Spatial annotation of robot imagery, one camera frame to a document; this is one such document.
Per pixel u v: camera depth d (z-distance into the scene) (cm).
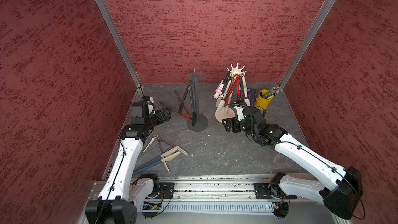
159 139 90
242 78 73
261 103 103
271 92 97
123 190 40
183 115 103
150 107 61
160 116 68
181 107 80
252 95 114
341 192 38
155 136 92
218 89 79
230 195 74
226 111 99
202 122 101
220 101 81
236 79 73
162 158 82
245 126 64
